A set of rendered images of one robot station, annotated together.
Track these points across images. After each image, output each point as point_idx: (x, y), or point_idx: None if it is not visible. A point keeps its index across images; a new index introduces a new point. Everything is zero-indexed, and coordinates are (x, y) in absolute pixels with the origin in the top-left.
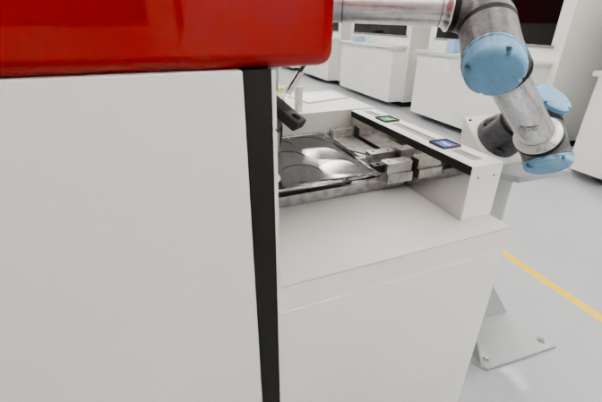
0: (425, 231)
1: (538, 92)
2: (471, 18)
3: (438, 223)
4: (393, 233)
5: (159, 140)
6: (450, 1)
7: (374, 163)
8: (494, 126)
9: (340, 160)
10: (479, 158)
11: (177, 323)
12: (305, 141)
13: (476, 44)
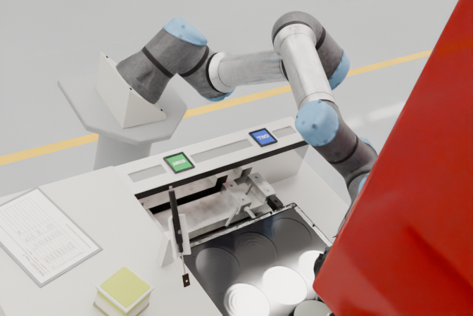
0: (323, 200)
1: (198, 34)
2: (322, 47)
3: (307, 188)
4: (336, 220)
5: None
6: (314, 42)
7: (274, 203)
8: (159, 80)
9: (272, 232)
10: (287, 127)
11: None
12: (217, 269)
13: (341, 67)
